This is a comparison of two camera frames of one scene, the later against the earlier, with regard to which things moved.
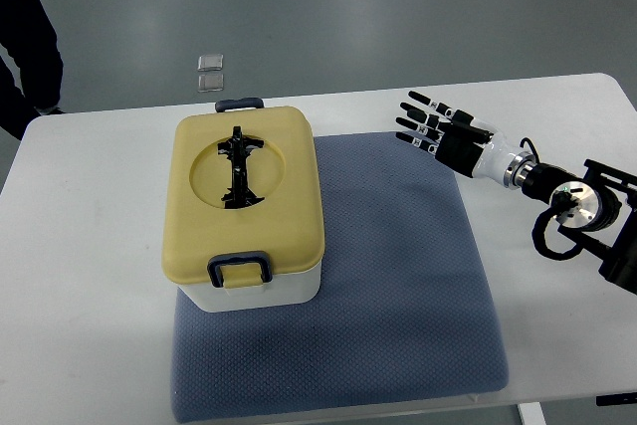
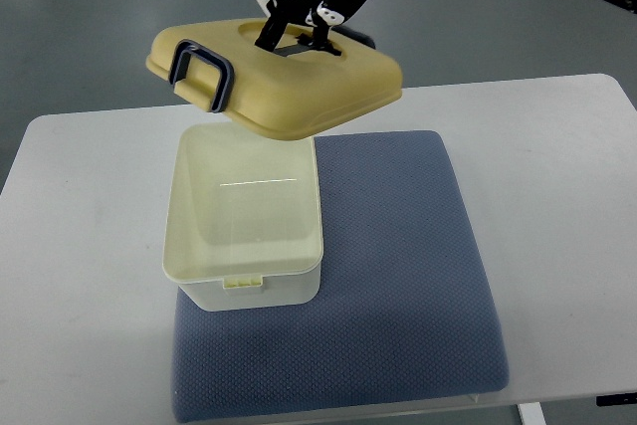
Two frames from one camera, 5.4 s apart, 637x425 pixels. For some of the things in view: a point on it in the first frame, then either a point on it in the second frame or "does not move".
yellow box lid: [242, 180] -> [291, 92]
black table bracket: [614, 399] does not move
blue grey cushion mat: [408, 311] does not move
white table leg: [531, 413] does not move
